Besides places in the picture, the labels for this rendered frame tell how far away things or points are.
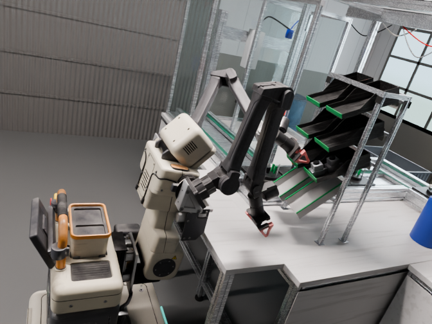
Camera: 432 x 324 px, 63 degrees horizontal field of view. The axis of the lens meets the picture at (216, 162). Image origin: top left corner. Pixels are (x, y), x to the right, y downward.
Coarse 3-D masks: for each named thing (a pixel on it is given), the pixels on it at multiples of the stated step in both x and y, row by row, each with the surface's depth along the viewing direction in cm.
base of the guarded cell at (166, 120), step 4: (164, 112) 319; (164, 116) 313; (164, 120) 318; (168, 120) 303; (224, 120) 342; (160, 124) 322; (164, 124) 313; (228, 124) 334; (160, 128) 322; (288, 136) 343; (292, 136) 347; (300, 144) 330
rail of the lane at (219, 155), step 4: (216, 148) 240; (216, 152) 236; (220, 152) 236; (212, 156) 241; (216, 156) 236; (220, 156) 231; (224, 156) 232; (212, 160) 241; (216, 160) 236; (220, 160) 231; (216, 164) 236; (240, 172) 214; (240, 176) 208; (240, 184) 208; (240, 188) 208; (244, 188) 204; (240, 192) 208; (244, 192) 204; (248, 192) 201; (244, 196) 204; (244, 200) 204; (248, 204) 200
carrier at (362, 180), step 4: (364, 168) 245; (356, 172) 253; (360, 172) 250; (344, 176) 247; (352, 176) 245; (356, 176) 247; (360, 176) 249; (352, 180) 244; (356, 180) 245; (360, 180) 246; (364, 180) 250; (352, 184) 237; (356, 184) 238; (360, 184) 240; (364, 184) 242; (372, 184) 246
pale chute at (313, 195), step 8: (312, 184) 182; (320, 184) 182; (328, 184) 179; (336, 184) 176; (296, 192) 181; (304, 192) 183; (312, 192) 181; (320, 192) 178; (328, 192) 170; (336, 192) 171; (288, 200) 182; (296, 200) 183; (304, 200) 180; (312, 200) 177; (320, 200) 171; (296, 208) 178; (304, 208) 170; (312, 208) 172
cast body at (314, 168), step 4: (316, 160) 169; (312, 164) 169; (316, 164) 167; (320, 164) 168; (312, 168) 170; (316, 168) 168; (320, 168) 168; (324, 168) 171; (312, 172) 168; (316, 172) 169; (320, 172) 169; (324, 172) 170; (316, 176) 170
